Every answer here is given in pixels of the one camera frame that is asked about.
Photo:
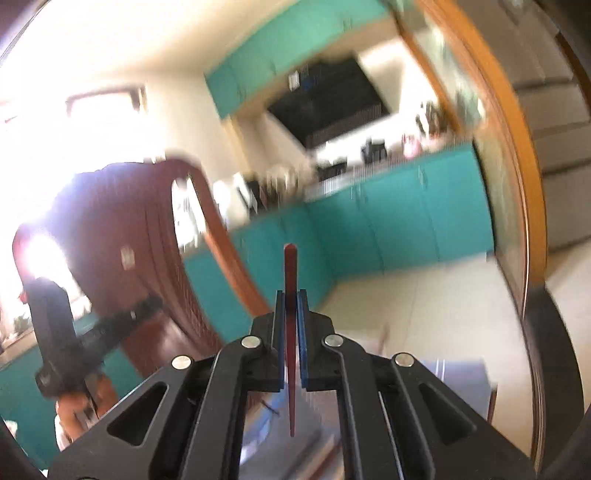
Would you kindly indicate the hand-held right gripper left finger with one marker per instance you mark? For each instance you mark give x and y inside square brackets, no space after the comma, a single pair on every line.
[280,350]

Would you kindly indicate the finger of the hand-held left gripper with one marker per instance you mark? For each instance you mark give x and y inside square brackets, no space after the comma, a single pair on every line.
[124,321]

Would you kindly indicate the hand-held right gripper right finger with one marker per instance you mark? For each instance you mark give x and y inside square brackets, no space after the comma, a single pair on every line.
[303,350]

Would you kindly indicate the red-brown chopstick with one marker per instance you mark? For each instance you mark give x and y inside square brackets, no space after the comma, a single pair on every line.
[291,277]

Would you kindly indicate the person's left hand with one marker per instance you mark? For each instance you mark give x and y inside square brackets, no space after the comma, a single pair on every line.
[87,397]

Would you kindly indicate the carved wooden chair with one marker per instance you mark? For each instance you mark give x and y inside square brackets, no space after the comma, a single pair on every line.
[138,240]

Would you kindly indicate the blue plaid cloth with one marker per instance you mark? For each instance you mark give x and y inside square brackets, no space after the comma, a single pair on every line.
[452,383]

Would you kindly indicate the teal base cabinets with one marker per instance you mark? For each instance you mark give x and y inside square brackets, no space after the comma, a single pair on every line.
[392,217]

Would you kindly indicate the black wok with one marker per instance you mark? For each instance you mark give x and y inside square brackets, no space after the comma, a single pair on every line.
[332,170]

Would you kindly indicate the black lidded pot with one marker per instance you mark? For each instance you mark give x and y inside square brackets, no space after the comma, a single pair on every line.
[374,151]

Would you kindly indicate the bright window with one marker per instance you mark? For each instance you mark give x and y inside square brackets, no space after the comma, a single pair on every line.
[106,102]

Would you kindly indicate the small red white jar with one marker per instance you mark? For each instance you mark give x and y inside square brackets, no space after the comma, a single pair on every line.
[411,146]

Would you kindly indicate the black range hood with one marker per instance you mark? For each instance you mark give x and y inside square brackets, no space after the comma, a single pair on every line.
[332,106]

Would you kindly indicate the wooden framed glass sliding door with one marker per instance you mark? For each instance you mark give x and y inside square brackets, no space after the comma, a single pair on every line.
[498,184]

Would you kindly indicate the stainless steel pot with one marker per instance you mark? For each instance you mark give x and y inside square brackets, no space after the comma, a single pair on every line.
[430,120]

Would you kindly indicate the silver refrigerator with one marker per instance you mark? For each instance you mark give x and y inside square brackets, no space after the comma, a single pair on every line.
[554,138]

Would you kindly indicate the teal wall cabinets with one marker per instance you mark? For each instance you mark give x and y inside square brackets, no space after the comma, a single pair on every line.
[249,74]

